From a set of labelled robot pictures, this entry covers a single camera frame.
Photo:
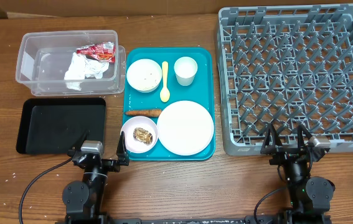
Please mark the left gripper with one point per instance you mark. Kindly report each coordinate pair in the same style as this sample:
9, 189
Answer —
121, 160

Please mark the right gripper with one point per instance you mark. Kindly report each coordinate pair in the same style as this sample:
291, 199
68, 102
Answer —
284, 152

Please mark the brown food scrap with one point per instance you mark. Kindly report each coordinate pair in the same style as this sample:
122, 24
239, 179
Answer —
142, 136

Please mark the small pink bowl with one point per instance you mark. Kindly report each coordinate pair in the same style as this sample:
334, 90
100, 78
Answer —
136, 145

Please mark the orange carrot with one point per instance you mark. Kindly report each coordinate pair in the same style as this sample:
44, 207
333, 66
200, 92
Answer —
151, 113

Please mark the white rice bowl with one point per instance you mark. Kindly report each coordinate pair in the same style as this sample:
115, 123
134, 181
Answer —
144, 75

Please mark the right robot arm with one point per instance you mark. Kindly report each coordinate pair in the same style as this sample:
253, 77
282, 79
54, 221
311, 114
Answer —
310, 197

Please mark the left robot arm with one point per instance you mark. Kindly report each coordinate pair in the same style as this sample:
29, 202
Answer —
83, 198

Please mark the black waste tray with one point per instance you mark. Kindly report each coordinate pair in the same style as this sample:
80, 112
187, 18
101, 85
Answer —
52, 125

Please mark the grey dishwasher rack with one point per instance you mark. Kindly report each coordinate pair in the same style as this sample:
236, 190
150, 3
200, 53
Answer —
289, 66

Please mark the yellow plastic spoon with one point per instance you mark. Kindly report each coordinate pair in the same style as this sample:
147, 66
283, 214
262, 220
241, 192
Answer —
164, 93

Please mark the crumpled white paper napkin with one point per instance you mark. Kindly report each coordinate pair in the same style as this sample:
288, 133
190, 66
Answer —
81, 68

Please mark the large white plate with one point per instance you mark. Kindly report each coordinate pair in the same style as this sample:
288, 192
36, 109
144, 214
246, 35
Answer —
185, 128

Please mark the red snack wrapper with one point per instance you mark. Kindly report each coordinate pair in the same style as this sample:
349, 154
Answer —
103, 52

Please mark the clear plastic bin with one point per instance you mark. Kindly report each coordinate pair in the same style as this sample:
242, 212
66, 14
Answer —
44, 57

